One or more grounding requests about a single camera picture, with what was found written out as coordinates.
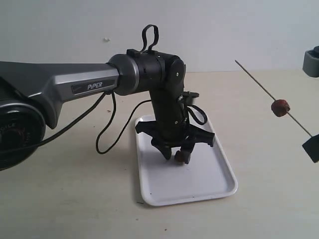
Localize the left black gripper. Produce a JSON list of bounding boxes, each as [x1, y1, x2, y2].
[[135, 121, 215, 164]]

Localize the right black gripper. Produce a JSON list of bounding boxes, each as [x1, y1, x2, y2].
[[302, 133, 319, 163]]

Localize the dried red date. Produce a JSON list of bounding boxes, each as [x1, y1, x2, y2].
[[174, 150, 191, 164], [271, 99, 291, 118]]

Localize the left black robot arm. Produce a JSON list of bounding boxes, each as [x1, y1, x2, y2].
[[0, 49, 214, 170]]

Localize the white rectangular plastic tray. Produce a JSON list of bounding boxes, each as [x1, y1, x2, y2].
[[135, 114, 238, 207]]

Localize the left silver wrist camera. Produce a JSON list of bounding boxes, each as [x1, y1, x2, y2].
[[182, 91, 199, 106]]

